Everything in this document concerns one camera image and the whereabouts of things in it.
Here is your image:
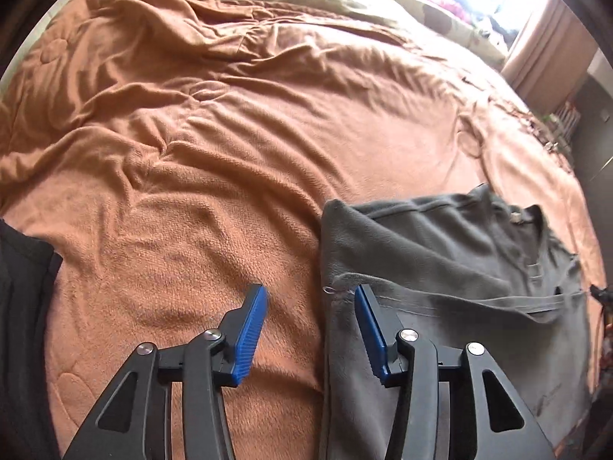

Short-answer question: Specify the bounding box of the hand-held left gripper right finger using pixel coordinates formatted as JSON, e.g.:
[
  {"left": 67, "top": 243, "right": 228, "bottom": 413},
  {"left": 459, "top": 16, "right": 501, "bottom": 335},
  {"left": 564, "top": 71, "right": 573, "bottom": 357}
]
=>
[{"left": 354, "top": 284, "right": 556, "bottom": 460}]

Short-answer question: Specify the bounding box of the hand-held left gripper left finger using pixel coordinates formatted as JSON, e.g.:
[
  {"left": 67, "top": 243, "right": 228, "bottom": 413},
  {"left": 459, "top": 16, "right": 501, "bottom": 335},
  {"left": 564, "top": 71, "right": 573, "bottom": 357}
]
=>
[{"left": 62, "top": 284, "right": 268, "bottom": 460}]

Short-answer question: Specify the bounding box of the grey fleece garment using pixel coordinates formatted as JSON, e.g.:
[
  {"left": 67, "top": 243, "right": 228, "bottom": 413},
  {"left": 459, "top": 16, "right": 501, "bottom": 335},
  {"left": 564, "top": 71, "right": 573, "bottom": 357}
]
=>
[{"left": 317, "top": 183, "right": 600, "bottom": 460}]

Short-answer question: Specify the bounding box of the brown fleece blanket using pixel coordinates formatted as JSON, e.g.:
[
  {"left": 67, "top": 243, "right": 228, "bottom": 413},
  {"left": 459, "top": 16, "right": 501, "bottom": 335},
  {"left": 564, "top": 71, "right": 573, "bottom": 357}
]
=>
[{"left": 0, "top": 0, "right": 609, "bottom": 460}]

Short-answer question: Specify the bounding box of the black printed cloth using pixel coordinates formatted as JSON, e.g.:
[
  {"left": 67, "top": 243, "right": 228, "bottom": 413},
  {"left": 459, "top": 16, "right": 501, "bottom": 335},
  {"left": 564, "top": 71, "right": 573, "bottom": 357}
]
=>
[{"left": 0, "top": 219, "right": 64, "bottom": 460}]

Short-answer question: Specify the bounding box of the pink curtain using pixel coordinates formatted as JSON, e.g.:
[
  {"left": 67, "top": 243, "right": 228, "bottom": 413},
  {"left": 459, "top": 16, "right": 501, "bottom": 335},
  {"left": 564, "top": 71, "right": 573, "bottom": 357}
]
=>
[{"left": 499, "top": 0, "right": 592, "bottom": 112}]

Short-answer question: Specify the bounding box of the bear print cushion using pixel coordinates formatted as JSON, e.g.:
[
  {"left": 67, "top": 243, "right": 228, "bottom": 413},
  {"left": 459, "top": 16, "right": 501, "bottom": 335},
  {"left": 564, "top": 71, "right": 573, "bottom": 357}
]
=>
[{"left": 412, "top": 0, "right": 509, "bottom": 64}]

